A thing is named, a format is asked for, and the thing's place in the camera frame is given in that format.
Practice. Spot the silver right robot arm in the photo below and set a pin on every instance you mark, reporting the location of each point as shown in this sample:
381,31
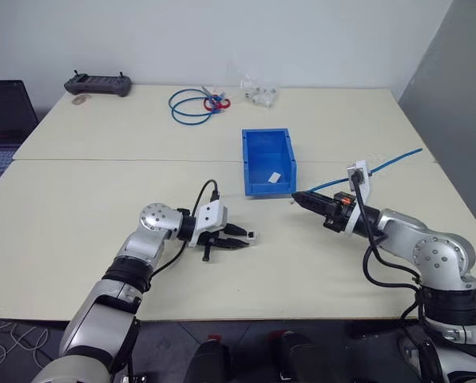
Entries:
441,255

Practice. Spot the black laptop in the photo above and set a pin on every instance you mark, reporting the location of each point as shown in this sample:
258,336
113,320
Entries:
4,115

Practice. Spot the white label in bin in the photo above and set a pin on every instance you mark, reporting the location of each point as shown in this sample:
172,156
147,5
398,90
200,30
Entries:
274,177

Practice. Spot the dark rounded shape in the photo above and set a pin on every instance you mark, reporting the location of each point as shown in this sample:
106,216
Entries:
211,363
298,359

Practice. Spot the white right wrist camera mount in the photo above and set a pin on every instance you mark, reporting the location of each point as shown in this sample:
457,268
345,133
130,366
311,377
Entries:
362,169

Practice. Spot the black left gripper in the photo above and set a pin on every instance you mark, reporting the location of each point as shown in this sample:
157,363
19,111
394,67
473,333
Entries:
208,255

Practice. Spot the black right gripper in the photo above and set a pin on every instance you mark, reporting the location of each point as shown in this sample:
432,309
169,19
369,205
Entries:
338,217

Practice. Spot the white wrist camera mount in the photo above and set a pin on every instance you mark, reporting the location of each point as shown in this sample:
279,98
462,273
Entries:
362,169
211,217

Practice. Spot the small white coupler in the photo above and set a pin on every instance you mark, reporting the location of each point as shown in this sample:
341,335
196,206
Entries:
252,235

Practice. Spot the clear bag of couplers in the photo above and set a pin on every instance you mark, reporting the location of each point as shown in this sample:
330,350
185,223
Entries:
260,93

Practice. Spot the blue plastic bin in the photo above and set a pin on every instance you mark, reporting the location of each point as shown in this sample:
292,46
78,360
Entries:
268,159

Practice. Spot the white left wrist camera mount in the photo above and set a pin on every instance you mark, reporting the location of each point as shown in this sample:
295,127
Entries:
211,217

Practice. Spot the small tan disc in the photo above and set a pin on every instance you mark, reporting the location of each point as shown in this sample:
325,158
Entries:
81,99

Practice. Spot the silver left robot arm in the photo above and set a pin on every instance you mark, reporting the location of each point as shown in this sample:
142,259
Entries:
102,311

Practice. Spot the grey remote controller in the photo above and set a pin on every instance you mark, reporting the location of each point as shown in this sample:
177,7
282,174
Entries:
98,84

